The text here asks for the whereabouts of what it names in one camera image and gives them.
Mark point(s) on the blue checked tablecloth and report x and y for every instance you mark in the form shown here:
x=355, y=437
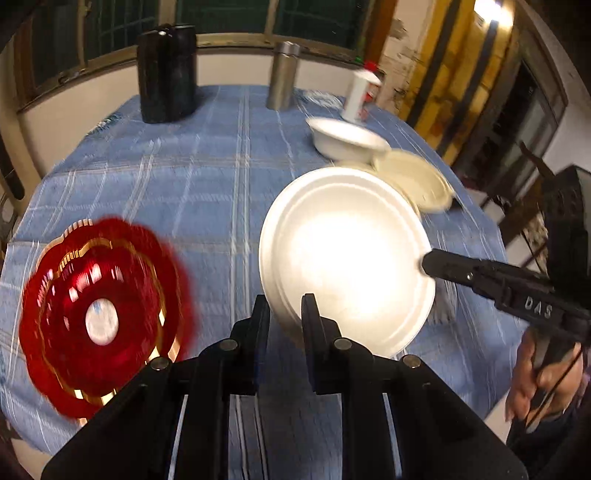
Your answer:
x=184, y=184

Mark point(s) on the plain white bowl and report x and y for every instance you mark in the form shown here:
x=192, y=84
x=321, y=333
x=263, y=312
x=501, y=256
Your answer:
x=346, y=138

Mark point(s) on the red scalloped plate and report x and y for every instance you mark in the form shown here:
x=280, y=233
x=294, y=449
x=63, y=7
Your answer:
x=92, y=286

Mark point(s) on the white liquor bottle red cap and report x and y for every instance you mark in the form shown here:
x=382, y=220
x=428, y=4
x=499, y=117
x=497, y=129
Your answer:
x=358, y=92

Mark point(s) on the stainless steel flask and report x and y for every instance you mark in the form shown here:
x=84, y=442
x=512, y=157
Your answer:
x=282, y=78

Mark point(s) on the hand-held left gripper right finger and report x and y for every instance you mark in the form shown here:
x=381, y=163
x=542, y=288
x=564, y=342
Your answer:
x=311, y=332

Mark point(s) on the person's right hand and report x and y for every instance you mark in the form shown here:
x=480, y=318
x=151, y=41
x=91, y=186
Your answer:
x=521, y=392

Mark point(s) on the white round plate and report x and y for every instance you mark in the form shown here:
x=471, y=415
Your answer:
x=346, y=258

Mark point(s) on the dark wooden chair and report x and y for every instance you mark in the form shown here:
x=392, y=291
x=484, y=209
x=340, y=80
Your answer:
x=531, y=184

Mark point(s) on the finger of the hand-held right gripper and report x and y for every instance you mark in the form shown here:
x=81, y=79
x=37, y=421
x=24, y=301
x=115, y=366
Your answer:
x=461, y=272

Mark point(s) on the barred window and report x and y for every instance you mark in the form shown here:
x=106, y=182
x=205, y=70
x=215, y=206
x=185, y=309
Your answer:
x=221, y=18

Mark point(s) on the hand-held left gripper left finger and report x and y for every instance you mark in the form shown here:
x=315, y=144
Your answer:
x=258, y=332

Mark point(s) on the black thermos jug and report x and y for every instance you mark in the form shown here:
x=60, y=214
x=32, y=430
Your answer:
x=166, y=74

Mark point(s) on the cream patterned plastic bowl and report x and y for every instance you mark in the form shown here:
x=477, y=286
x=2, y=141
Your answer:
x=415, y=180

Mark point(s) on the gold framed door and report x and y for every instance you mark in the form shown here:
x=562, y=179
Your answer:
x=452, y=69

